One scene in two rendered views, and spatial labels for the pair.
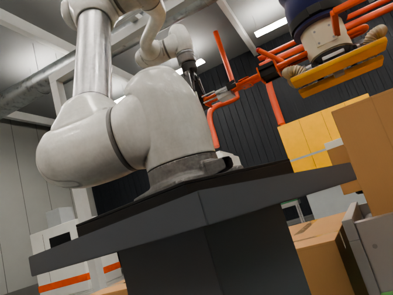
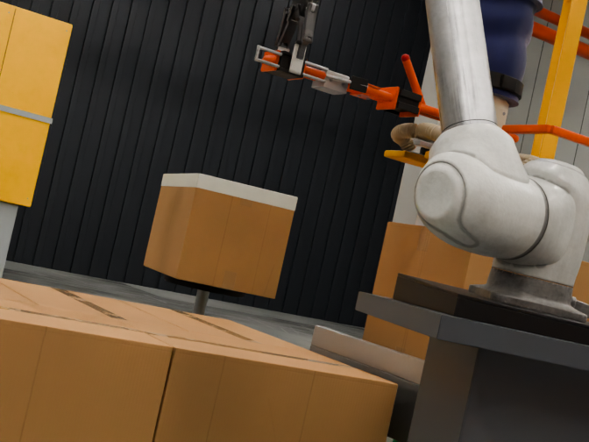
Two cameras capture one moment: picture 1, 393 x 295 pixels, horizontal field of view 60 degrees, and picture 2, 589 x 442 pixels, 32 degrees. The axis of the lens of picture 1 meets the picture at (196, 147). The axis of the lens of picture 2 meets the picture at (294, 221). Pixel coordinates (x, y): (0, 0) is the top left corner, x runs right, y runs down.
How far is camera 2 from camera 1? 1.83 m
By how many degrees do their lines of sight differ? 53
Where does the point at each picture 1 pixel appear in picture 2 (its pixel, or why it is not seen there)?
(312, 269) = (357, 409)
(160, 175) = (551, 293)
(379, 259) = not seen: hidden behind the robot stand
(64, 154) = (507, 216)
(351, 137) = (475, 275)
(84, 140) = (528, 215)
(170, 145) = (573, 270)
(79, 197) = not seen: outside the picture
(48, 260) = (493, 338)
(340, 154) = (213, 208)
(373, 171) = not seen: hidden behind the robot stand
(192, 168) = (570, 302)
